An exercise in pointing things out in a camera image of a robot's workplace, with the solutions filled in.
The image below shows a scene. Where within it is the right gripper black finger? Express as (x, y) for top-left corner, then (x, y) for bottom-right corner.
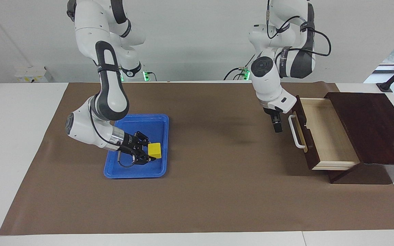
(134, 153), (157, 166)
(135, 131), (150, 146)

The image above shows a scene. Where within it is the yellow cube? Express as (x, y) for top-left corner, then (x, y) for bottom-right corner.
(148, 142), (162, 160)

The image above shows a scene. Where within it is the wooden drawer with white handle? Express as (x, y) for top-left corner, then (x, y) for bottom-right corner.
(288, 95), (361, 171)

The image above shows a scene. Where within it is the blue plastic tray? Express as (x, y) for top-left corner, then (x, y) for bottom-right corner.
(103, 113), (170, 179)

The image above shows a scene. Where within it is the brown table mat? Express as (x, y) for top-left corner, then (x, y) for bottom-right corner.
(0, 82), (394, 236)

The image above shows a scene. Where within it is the dark brown wooden cabinet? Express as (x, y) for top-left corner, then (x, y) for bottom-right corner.
(324, 91), (394, 185)

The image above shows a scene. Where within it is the black arm base cable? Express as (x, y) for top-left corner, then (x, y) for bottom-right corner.
(222, 53), (256, 81)

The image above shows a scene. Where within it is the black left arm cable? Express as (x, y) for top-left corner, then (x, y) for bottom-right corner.
(266, 0), (332, 57)

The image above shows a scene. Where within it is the white wall socket box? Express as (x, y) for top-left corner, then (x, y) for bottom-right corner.
(15, 66), (53, 83)

